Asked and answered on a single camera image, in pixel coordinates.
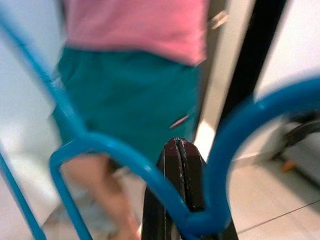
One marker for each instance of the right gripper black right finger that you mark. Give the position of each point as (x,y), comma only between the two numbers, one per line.
(193,175)

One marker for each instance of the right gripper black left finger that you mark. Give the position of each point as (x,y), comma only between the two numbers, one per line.
(170,160)

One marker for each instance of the blue plastic hanger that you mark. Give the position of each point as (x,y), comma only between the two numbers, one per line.
(130,155)

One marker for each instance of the person in teal shorts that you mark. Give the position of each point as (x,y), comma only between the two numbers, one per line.
(130,100)

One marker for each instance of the grey ottoman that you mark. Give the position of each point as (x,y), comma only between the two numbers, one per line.
(307,162)

